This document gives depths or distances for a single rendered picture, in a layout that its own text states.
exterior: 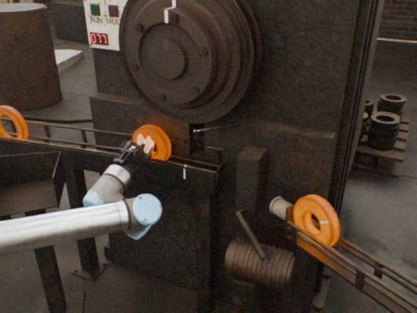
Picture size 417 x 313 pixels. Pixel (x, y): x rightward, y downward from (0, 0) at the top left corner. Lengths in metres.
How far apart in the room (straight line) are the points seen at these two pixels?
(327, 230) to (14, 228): 0.82
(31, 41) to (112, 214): 3.05
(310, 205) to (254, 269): 0.31
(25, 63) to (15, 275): 2.31
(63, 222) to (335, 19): 0.95
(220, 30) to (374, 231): 1.62
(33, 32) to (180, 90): 2.92
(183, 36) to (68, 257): 1.41
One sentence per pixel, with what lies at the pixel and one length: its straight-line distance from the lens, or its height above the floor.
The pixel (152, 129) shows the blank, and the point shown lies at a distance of 1.52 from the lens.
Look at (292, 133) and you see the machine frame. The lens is 1.39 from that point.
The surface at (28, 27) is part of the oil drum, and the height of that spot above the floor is 0.75.
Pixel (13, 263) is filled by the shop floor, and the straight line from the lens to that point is 2.34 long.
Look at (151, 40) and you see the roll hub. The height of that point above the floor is 1.16.
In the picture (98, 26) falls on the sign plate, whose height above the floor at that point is 1.14.
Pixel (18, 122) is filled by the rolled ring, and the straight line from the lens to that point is 1.97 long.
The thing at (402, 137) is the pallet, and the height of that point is 0.14.
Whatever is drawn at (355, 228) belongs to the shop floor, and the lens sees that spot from 2.48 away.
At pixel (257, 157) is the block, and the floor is 0.80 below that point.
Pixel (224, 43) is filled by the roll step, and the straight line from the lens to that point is 1.23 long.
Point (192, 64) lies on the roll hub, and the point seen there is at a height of 1.11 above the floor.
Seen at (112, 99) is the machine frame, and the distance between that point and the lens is 1.68.
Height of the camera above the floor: 1.43
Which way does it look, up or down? 28 degrees down
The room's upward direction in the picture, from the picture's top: straight up
